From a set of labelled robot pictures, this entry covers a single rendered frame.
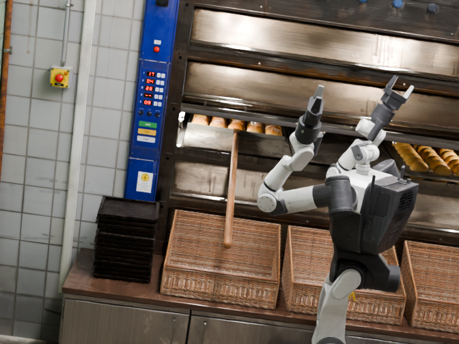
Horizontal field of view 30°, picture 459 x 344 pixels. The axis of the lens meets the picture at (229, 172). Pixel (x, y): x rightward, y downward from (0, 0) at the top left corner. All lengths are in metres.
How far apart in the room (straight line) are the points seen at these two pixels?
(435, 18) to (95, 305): 2.14
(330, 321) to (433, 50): 1.50
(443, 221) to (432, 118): 0.55
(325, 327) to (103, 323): 1.08
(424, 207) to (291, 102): 0.89
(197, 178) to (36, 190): 0.83
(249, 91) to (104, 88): 0.72
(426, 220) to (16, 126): 2.15
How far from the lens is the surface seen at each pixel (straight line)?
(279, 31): 4.27
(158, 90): 4.27
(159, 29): 4.23
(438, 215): 4.57
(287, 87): 4.30
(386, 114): 3.76
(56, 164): 4.47
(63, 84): 4.29
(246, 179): 4.41
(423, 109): 4.41
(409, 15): 4.34
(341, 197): 3.28
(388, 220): 3.39
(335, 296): 3.58
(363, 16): 4.30
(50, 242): 4.60
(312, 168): 4.40
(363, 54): 4.30
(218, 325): 4.09
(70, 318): 4.14
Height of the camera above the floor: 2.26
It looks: 16 degrees down
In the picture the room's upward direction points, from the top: 8 degrees clockwise
